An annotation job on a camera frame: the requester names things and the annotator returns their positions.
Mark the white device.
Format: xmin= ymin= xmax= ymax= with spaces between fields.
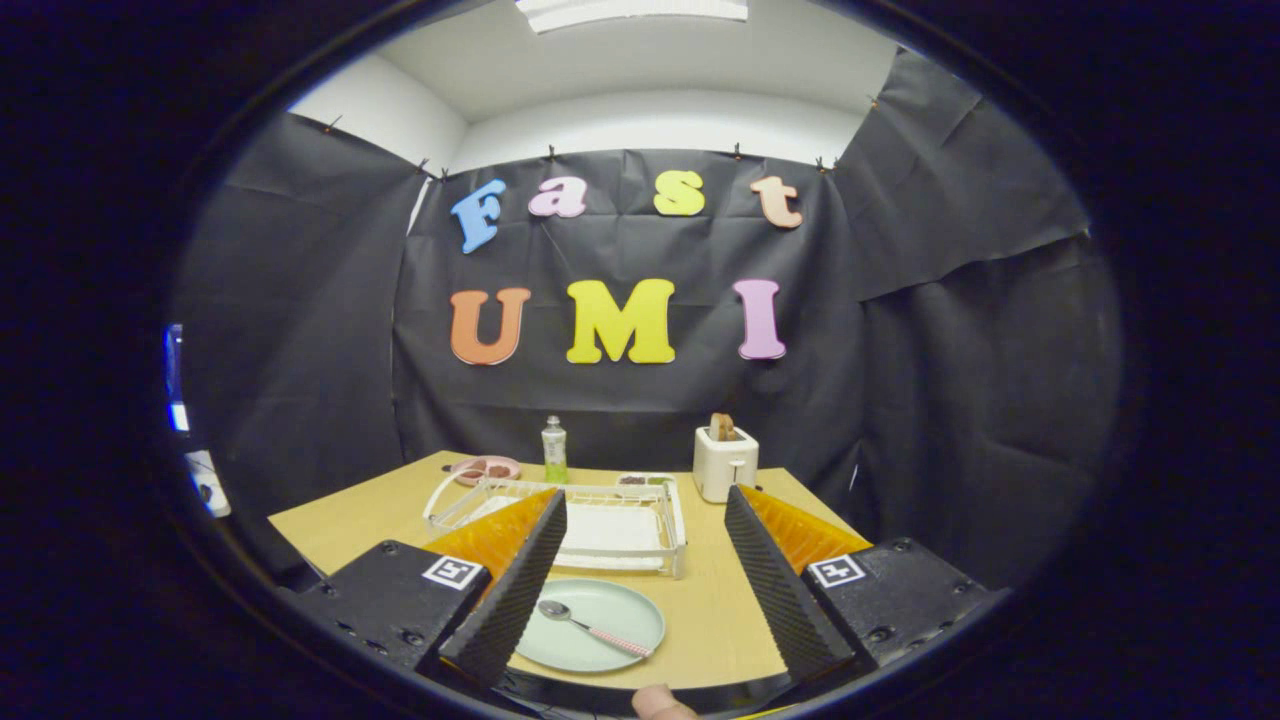
xmin=183 ymin=449 xmax=233 ymax=519

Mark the white wire dish rack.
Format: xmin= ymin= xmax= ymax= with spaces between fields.
xmin=422 ymin=470 xmax=689 ymax=580

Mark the black backdrop cloth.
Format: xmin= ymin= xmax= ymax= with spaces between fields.
xmin=170 ymin=45 xmax=1121 ymax=591

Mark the blue lit screen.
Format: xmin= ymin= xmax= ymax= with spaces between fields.
xmin=164 ymin=323 xmax=191 ymax=433

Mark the cream toaster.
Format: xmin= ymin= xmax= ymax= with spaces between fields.
xmin=692 ymin=427 xmax=760 ymax=504

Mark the ceiling light panel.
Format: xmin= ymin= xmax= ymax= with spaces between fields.
xmin=515 ymin=0 xmax=751 ymax=35

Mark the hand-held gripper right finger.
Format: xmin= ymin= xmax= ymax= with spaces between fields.
xmin=724 ymin=484 xmax=1006 ymax=683

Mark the pale green plate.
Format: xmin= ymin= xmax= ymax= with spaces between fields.
xmin=515 ymin=578 xmax=667 ymax=674

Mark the pink plate with food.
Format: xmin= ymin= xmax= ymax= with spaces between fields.
xmin=450 ymin=456 xmax=522 ymax=487

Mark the pink handled spoon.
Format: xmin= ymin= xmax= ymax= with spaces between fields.
xmin=537 ymin=599 xmax=654 ymax=659

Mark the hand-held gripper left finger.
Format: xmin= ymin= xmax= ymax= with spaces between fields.
xmin=283 ymin=488 xmax=569 ymax=689

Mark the green liquid clear bottle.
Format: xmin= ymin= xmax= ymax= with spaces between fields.
xmin=541 ymin=416 xmax=569 ymax=485

